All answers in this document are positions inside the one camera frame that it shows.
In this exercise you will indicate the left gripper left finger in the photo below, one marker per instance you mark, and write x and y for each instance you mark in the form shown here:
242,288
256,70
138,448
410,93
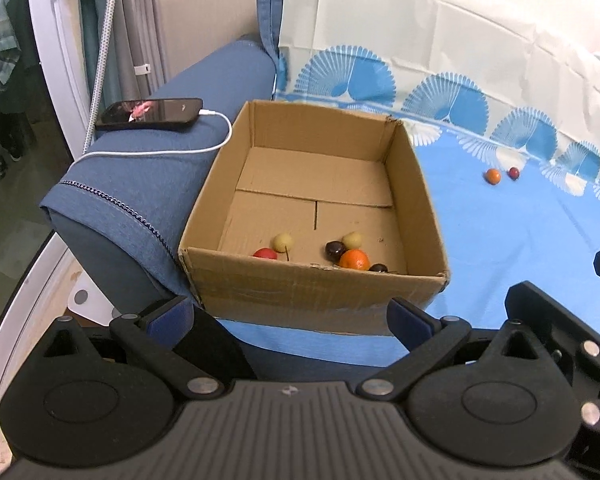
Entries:
151,339

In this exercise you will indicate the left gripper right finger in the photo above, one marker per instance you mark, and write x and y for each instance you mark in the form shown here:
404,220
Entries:
431,343

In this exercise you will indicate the dark plum fruit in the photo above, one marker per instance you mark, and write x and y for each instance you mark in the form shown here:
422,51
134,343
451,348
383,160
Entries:
334,250

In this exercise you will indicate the yellow cork ball fruit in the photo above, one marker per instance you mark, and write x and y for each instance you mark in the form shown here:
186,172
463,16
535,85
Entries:
282,242

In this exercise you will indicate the white dotted paper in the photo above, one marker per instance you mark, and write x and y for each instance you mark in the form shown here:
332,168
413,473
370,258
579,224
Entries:
88,301

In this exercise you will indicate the dark cherry in box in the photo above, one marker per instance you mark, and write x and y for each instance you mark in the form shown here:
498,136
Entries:
379,267

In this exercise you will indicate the small red cherry fruit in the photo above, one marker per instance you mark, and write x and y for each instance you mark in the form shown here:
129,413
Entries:
513,173

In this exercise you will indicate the small orange middle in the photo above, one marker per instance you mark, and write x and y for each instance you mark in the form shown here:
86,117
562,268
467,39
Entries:
492,176

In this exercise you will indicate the red tomato in box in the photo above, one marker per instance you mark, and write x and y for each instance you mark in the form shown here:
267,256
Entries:
265,253

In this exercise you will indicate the brown cardboard box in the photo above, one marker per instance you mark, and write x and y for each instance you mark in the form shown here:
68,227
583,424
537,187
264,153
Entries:
316,173

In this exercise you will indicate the blue white fan-pattern sheet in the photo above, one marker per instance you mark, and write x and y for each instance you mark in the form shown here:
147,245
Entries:
480,84

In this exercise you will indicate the black smartphone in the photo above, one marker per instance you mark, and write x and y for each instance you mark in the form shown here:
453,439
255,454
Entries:
163,114

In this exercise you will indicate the grey curtain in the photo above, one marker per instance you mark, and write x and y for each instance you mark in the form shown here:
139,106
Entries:
135,65

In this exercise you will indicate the silver black stick pole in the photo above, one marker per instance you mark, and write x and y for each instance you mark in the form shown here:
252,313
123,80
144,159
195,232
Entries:
100,72

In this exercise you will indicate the white door frame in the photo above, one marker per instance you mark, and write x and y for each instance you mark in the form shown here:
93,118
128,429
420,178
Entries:
43,116

